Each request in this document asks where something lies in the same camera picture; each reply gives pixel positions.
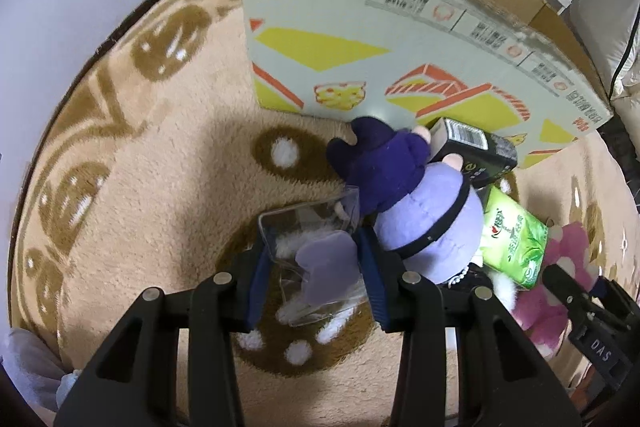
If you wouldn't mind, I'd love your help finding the beige patterned plush rug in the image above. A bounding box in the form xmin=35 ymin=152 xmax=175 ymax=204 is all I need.
xmin=3 ymin=0 xmax=639 ymax=426

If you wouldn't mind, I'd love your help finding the green tea drink carton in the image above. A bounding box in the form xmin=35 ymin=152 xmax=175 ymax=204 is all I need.
xmin=480 ymin=185 xmax=549 ymax=289

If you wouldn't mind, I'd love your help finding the clear bag with purple plush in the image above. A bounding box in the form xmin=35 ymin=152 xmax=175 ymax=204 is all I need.
xmin=257 ymin=186 xmax=367 ymax=327

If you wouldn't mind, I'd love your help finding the black carton with barcode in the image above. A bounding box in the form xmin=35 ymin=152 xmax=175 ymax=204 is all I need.
xmin=430 ymin=117 xmax=518 ymax=188

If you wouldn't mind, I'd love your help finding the printed cardboard box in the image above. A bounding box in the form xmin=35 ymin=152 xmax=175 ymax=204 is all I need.
xmin=243 ymin=0 xmax=613 ymax=168

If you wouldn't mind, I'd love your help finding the purple doll plush toy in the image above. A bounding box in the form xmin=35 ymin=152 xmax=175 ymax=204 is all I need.
xmin=326 ymin=117 xmax=484 ymax=288

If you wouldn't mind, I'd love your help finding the pink plush toy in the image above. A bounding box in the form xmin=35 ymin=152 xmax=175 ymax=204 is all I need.
xmin=512 ymin=222 xmax=599 ymax=360

